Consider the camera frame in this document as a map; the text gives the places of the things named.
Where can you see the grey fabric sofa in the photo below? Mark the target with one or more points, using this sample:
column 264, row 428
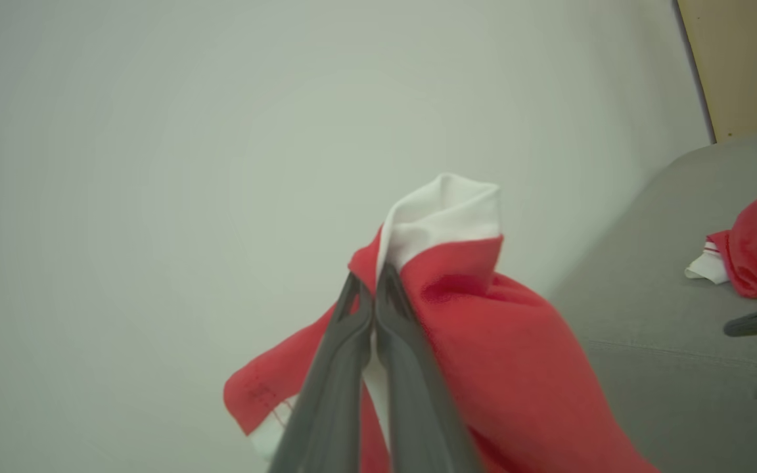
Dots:
column 667, row 368

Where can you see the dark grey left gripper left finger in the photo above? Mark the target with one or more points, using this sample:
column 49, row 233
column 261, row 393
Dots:
column 329, row 394

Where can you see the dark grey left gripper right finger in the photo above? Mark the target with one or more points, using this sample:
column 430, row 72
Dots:
column 414, row 394

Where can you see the beige wooden panel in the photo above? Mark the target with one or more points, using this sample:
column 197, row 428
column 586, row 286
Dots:
column 746, row 66

